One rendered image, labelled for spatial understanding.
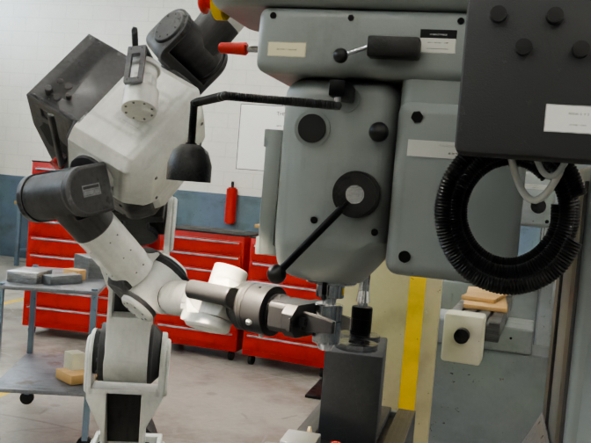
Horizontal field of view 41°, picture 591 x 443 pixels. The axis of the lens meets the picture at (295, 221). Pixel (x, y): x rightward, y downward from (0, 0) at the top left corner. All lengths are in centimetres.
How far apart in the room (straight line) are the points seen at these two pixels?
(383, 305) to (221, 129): 807
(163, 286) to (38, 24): 1087
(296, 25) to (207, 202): 978
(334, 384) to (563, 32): 96
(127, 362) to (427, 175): 101
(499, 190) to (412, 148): 14
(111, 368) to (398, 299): 141
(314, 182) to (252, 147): 957
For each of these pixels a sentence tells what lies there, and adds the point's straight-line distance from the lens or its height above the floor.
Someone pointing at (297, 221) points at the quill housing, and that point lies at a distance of 122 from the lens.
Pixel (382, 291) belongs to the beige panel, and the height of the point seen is 107.
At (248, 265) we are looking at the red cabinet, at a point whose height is 76.
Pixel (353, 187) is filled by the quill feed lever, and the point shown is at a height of 146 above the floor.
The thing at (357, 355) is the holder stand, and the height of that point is 112.
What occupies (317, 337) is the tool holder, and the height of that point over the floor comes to 121.
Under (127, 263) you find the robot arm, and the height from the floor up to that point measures 128.
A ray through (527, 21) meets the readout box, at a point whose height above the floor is 166.
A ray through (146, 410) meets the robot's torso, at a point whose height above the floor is 89.
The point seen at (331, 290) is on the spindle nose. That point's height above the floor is 129.
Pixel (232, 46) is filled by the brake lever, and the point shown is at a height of 170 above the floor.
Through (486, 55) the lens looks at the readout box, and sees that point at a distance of 93.
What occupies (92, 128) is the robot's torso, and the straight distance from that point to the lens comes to 160.
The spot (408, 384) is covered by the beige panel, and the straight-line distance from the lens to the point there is 310.
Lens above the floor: 147
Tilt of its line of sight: 3 degrees down
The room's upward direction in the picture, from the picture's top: 5 degrees clockwise
